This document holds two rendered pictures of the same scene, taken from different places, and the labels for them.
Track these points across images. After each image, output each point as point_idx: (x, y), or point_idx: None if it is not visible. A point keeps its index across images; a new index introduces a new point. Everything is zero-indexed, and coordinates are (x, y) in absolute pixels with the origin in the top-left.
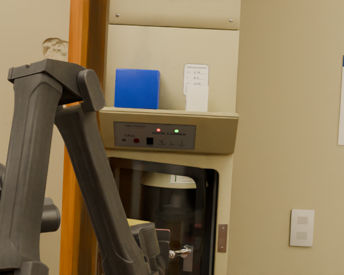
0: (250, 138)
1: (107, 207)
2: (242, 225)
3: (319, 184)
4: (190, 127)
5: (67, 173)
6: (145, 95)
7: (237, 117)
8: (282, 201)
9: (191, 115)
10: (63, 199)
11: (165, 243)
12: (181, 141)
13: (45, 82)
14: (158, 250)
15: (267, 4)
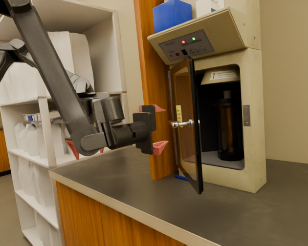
0: None
1: (45, 81)
2: None
3: None
4: (200, 32)
5: (143, 82)
6: (168, 19)
7: (227, 9)
8: None
9: (195, 21)
10: (143, 97)
11: (146, 113)
12: (201, 46)
13: None
14: (115, 116)
15: None
